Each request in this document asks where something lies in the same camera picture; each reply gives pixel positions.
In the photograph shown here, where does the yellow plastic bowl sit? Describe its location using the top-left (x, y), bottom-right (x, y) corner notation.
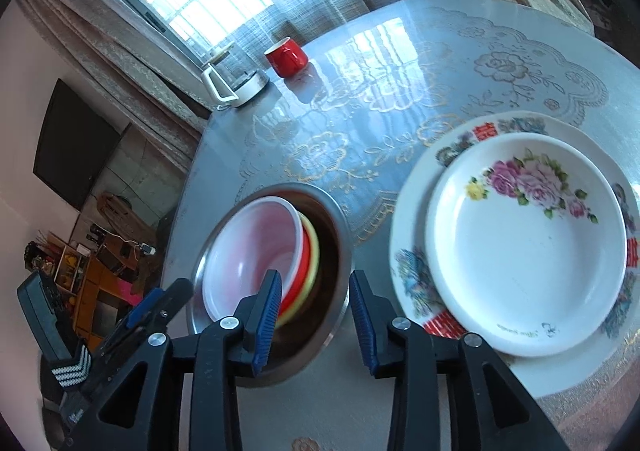
top-left (276, 213), bottom-right (320, 329)

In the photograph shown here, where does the red plastic bowl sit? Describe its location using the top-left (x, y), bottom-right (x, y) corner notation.
top-left (198, 196), bottom-right (306, 321)

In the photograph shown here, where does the white glass electric kettle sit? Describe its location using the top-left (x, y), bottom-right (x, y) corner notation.
top-left (201, 42), bottom-right (270, 111)

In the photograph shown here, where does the small white floral plate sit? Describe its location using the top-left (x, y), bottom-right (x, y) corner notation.
top-left (424, 134), bottom-right (627, 358)

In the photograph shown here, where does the stainless steel bowl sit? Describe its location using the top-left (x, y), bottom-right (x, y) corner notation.
top-left (185, 181), bottom-right (355, 388)

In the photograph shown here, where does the beige left curtain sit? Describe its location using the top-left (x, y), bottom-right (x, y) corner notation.
top-left (16, 0), bottom-right (214, 172)

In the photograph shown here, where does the wooden shelf cabinet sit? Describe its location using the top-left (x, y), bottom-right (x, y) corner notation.
top-left (24, 192), bottom-right (158, 349)

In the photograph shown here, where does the red ceramic mug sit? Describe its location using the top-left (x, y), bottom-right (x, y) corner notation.
top-left (264, 37), bottom-right (308, 78)

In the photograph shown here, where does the black wall television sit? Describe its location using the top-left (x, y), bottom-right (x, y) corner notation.
top-left (32, 78), bottom-right (126, 211)

